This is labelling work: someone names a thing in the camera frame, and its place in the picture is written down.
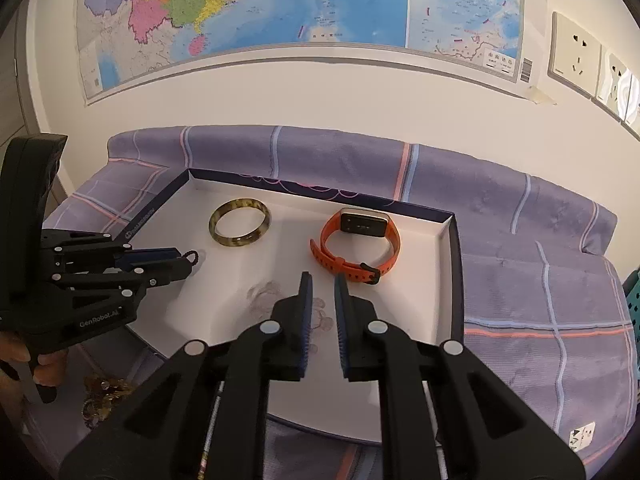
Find white wall socket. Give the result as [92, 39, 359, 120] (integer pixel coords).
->
[595, 45, 632, 121]
[622, 72, 640, 127]
[548, 11, 603, 98]

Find white blanket label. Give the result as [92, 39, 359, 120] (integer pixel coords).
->
[568, 422, 597, 453]

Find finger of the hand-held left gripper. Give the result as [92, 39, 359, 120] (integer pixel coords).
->
[50, 259, 194, 302]
[42, 229, 188, 269]

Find grey wooden panel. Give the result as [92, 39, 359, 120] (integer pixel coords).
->
[0, 25, 43, 148]

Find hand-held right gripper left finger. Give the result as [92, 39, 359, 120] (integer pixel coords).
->
[59, 271, 314, 480]

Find green-brown bangle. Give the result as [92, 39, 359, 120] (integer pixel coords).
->
[208, 199, 272, 249]

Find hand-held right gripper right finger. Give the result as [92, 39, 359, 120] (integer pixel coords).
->
[333, 274, 586, 480]

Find orange smart band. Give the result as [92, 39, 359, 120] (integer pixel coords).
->
[310, 206, 402, 286]

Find purple plaid blanket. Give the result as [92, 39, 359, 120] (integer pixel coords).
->
[42, 125, 640, 480]

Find person's left hand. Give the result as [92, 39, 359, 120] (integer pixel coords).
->
[0, 330, 67, 387]

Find colourful wall map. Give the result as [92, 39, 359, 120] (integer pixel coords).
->
[75, 0, 525, 107]

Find white tray with dark rim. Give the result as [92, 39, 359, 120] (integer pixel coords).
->
[112, 169, 467, 446]

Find clear tape piece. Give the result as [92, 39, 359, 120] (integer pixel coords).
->
[520, 85, 557, 107]

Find teal plastic basket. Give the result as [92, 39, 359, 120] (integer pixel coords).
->
[621, 267, 640, 376]

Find pile of amber beaded bracelets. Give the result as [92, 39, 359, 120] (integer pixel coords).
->
[81, 374, 138, 428]

